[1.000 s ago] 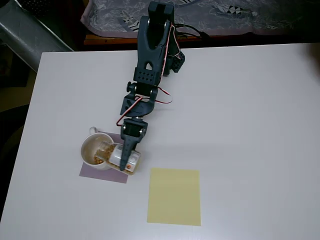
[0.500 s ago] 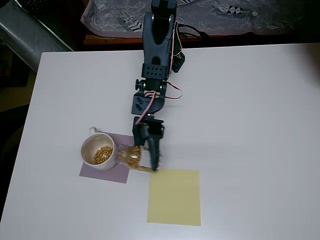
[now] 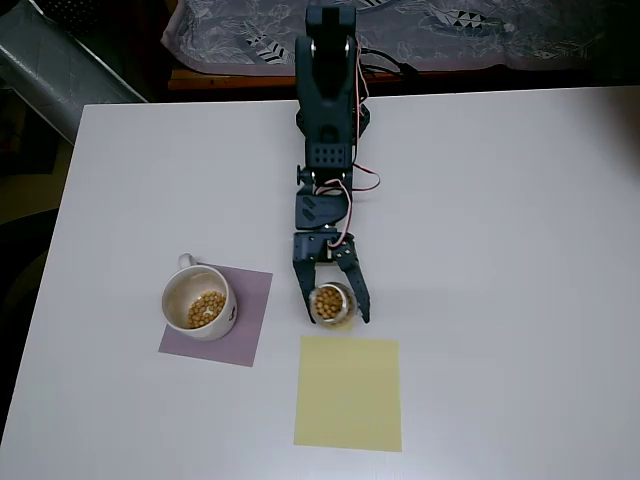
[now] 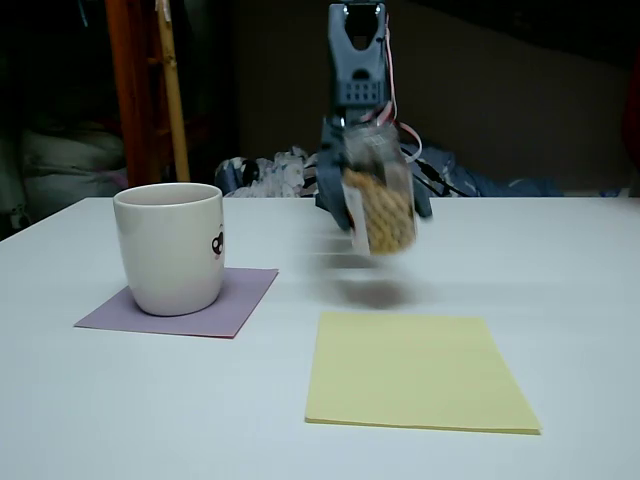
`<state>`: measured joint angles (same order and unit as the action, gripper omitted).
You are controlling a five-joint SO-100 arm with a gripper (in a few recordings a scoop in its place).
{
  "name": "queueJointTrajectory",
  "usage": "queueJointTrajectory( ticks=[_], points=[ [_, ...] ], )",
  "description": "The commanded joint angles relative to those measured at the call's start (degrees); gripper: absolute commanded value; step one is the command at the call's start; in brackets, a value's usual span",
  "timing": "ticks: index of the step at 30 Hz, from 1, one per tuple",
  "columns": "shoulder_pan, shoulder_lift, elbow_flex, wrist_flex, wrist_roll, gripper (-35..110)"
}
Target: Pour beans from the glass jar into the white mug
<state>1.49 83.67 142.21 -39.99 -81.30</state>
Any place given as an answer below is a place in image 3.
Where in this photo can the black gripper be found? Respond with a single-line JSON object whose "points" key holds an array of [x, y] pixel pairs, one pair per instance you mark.
{"points": [[309, 248]]}

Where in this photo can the glass jar of beans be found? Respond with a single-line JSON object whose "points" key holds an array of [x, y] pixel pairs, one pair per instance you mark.
{"points": [[330, 302]]}

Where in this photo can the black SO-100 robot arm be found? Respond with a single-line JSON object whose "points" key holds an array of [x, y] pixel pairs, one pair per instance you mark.
{"points": [[327, 110]]}

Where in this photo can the white ceramic mug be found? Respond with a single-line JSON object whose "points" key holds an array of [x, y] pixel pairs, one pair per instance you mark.
{"points": [[225, 325]]}

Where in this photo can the purple paper sheet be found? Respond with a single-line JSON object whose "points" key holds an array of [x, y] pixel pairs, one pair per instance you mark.
{"points": [[250, 320]]}

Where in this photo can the yellow paper sheet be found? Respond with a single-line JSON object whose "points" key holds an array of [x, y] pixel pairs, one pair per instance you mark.
{"points": [[350, 400]]}

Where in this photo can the grey leaf-patterned cloth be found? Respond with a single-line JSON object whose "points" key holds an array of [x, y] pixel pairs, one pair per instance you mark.
{"points": [[450, 40]]}

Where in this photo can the black mesh panel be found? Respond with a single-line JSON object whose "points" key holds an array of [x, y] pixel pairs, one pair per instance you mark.
{"points": [[90, 15]]}

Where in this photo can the silver foil duct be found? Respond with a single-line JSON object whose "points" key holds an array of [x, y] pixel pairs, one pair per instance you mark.
{"points": [[50, 75]]}

